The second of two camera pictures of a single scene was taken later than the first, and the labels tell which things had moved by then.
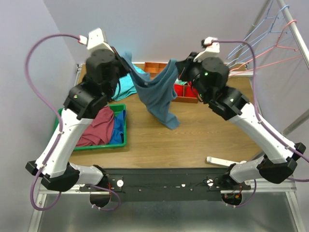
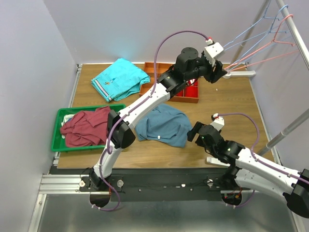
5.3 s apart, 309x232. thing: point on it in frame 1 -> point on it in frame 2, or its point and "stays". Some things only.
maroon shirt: [98, 131] stays
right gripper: [183, 66] -> [191, 133]
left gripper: [121, 65] -> [215, 72]
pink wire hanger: [259, 55] -> [273, 39]
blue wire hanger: [259, 42] -> [263, 17]
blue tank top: [158, 94] -> [166, 123]
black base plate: [162, 184] stays
